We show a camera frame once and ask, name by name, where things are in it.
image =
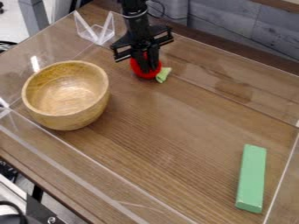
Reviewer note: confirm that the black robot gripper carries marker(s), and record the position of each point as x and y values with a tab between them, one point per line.
144	59

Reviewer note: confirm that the red felt strawberry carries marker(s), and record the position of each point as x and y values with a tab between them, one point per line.
159	74

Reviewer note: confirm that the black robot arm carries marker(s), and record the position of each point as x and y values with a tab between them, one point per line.
135	15

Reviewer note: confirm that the light wooden bowl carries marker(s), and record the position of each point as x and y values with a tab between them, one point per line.
67	94

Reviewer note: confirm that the green rectangular block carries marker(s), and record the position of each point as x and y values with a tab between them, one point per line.
251	181

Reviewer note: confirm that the black table leg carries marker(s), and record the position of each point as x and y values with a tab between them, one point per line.
38	193

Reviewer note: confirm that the grey post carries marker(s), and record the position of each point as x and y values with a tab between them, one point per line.
34	15

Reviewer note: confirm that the clear acrylic tray wall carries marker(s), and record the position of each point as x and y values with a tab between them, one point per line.
158	160

